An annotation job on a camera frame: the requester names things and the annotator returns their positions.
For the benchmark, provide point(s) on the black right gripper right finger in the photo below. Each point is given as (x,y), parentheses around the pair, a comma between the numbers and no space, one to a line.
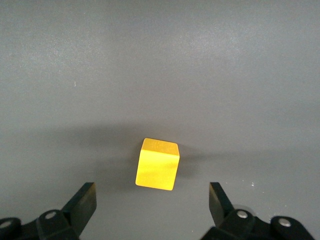
(220,205)

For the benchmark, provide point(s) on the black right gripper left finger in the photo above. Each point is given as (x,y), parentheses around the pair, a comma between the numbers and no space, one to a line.
(80,207)

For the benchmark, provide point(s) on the yellow wooden cube block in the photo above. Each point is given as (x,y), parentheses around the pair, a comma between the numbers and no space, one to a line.
(156,167)

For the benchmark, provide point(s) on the grey table cover sheet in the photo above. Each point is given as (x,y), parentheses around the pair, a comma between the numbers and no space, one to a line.
(160,75)

